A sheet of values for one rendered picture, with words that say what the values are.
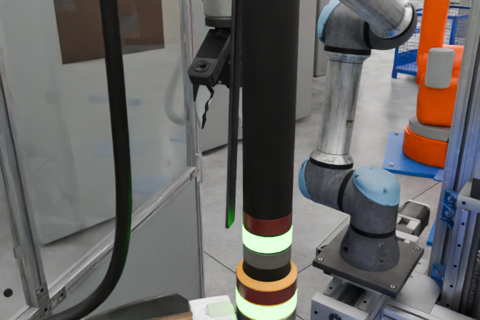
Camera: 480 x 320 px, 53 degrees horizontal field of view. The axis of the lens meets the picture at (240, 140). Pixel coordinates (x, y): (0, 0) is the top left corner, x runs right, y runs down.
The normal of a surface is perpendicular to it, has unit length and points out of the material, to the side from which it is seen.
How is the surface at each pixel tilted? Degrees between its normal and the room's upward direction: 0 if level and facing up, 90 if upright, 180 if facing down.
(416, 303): 0
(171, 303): 39
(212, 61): 33
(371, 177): 8
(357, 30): 97
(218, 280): 0
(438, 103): 90
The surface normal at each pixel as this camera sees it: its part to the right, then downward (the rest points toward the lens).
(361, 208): -0.66, 0.28
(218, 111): 0.67, 0.26
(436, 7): -0.33, 0.44
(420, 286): -0.01, -0.93
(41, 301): 0.93, 0.12
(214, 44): -0.18, -0.59
